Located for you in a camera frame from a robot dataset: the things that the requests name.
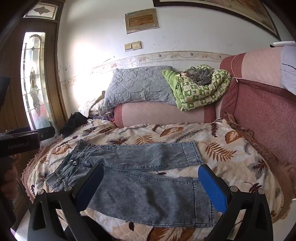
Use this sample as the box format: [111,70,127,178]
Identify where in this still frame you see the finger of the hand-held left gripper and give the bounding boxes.
[38,127,56,141]

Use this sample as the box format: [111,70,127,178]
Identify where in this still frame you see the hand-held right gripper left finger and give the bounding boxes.
[28,163,104,241]

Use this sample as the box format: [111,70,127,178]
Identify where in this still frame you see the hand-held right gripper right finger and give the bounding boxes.
[198,164,273,241]

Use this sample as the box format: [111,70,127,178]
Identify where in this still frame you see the blue denim pants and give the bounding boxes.
[45,139,218,229]

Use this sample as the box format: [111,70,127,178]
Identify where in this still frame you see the person's left hand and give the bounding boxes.
[3,155,18,200]

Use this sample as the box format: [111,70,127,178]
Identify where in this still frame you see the black cloth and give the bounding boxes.
[60,112,88,138]

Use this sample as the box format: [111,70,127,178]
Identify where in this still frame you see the leaf print blanket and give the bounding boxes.
[21,118,284,241]

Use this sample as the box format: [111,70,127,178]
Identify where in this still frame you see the white pillow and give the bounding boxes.
[78,93,111,117]

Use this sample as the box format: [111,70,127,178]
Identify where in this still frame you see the small printed packet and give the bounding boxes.
[99,112,115,122]

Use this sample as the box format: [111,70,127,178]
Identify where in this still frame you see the wooden stained glass door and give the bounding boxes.
[0,0,68,144]

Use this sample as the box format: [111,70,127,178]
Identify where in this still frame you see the green patterned quilt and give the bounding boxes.
[161,65,232,112]

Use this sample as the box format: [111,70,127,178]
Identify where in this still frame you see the grey crumpled cloth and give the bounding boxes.
[183,66,214,85]

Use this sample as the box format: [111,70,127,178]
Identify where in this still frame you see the stained glass transom window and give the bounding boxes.
[23,2,59,22]

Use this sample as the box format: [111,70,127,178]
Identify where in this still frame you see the lavender cloth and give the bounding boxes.
[280,45,296,95]

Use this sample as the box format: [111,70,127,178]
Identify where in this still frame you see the white cord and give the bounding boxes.
[230,54,247,82]

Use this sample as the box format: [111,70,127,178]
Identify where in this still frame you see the framed wall plaque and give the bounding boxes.
[125,8,159,34]

